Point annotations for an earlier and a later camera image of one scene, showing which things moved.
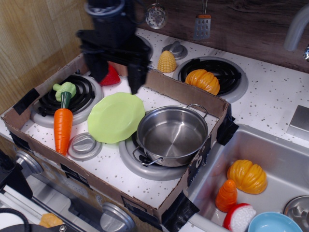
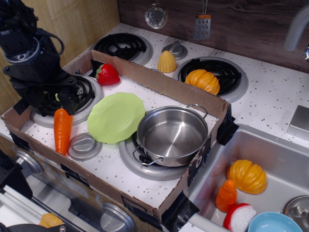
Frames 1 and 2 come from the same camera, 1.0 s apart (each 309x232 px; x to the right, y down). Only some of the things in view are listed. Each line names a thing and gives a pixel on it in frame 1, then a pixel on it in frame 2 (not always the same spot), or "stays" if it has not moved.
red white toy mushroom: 239,217 stays
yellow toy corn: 167,62 stays
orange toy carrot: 63,122 stays
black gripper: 112,38 -> 45,72
